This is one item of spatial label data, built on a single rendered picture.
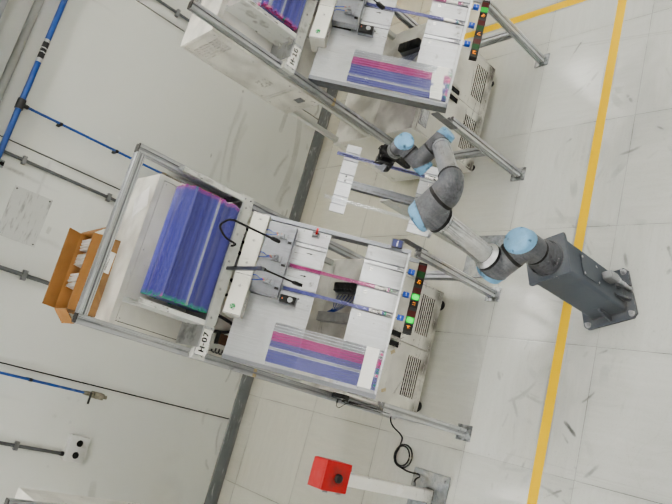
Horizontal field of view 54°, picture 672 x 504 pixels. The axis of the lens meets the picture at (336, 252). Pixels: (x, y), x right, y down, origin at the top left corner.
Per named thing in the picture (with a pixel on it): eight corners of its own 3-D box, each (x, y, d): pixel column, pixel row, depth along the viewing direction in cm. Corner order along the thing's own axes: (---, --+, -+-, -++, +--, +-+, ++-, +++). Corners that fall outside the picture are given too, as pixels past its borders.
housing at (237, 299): (274, 224, 319) (270, 215, 306) (244, 321, 307) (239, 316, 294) (258, 220, 320) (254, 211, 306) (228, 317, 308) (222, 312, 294)
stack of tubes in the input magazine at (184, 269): (240, 206, 300) (190, 182, 283) (206, 314, 287) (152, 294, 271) (226, 208, 309) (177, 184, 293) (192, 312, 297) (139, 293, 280)
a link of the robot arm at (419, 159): (438, 161, 275) (420, 141, 275) (418, 178, 280) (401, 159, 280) (440, 157, 283) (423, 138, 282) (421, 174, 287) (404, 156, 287)
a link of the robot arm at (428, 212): (527, 270, 263) (434, 196, 239) (498, 292, 269) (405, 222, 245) (518, 252, 273) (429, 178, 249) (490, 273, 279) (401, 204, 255)
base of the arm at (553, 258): (560, 236, 271) (548, 227, 265) (565, 269, 264) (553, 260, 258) (528, 248, 281) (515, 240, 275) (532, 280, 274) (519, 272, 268)
